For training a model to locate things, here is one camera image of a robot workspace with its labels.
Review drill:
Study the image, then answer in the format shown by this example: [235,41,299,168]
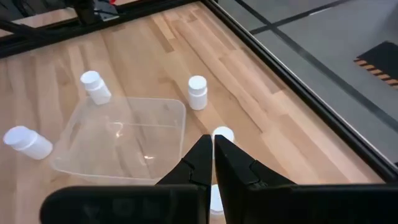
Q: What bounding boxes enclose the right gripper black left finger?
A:
[39,134,214,224]

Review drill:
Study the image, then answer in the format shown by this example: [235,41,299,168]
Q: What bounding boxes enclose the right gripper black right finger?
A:
[214,134,398,224]

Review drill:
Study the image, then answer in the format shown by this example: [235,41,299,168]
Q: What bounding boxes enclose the clear plastic basket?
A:
[49,95,187,185]

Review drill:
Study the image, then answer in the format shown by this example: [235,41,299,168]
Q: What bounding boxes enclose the black yellow-striped floor mat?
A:
[353,40,398,91]

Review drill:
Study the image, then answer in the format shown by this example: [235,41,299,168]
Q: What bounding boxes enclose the black table frame rail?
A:
[201,0,398,184]
[0,0,215,60]

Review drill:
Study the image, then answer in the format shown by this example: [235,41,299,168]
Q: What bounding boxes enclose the black diagonal frame brace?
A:
[0,19,44,40]

